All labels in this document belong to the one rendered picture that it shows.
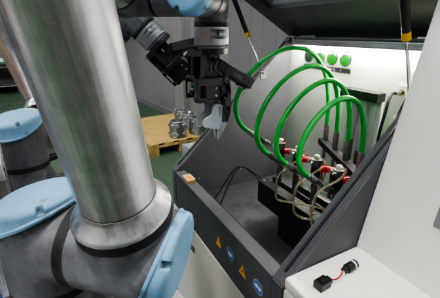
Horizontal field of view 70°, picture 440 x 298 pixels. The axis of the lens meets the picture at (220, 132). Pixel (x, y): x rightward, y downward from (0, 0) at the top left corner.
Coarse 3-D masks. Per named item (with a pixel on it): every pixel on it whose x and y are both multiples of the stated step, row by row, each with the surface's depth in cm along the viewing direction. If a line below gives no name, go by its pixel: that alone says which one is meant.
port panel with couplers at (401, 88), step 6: (402, 72) 91; (402, 78) 92; (396, 84) 93; (402, 84) 92; (396, 90) 91; (402, 90) 91; (396, 96) 94; (402, 96) 92; (396, 102) 94; (396, 108) 94; (390, 114) 96; (396, 114) 95; (390, 120) 97
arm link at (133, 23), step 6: (120, 18) 78; (126, 18) 77; (132, 18) 77; (138, 18) 78; (144, 18) 78; (150, 18) 79; (120, 24) 78; (126, 24) 78; (132, 24) 78; (138, 24) 78; (144, 24) 78; (126, 30) 79; (132, 30) 79; (138, 30) 78; (126, 36) 81; (132, 36) 80
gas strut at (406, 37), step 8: (400, 0) 64; (408, 0) 63; (400, 8) 65; (408, 8) 64; (400, 16) 66; (408, 16) 65; (408, 24) 66; (408, 32) 67; (408, 40) 67; (408, 48) 69; (408, 56) 70; (408, 64) 71; (408, 72) 72; (408, 80) 73; (408, 88) 74
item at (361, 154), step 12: (348, 96) 75; (324, 108) 73; (360, 108) 78; (312, 120) 72; (360, 120) 81; (300, 144) 72; (360, 144) 84; (300, 156) 73; (360, 156) 84; (300, 168) 74; (312, 180) 77
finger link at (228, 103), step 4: (228, 92) 68; (224, 96) 69; (228, 96) 69; (224, 100) 69; (228, 100) 69; (224, 104) 70; (228, 104) 69; (224, 108) 70; (228, 108) 70; (224, 112) 71; (228, 112) 70; (224, 116) 71; (228, 116) 71; (224, 120) 71; (228, 120) 72
